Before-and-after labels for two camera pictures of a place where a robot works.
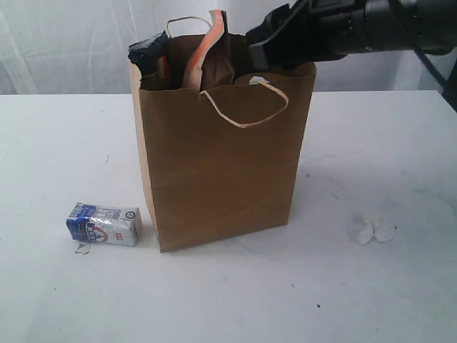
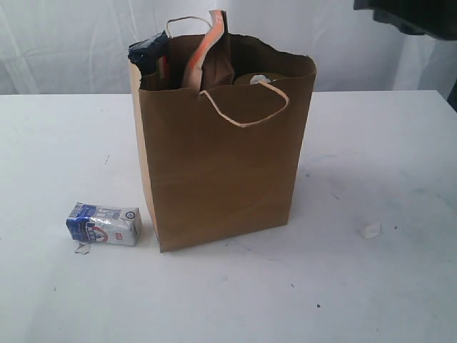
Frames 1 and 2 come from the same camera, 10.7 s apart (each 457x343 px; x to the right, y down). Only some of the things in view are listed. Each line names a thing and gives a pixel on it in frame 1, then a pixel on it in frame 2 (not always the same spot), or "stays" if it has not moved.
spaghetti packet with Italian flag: [152, 57] stays
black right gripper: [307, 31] → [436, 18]
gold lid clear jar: [275, 79] stays
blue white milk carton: [107, 224] stays
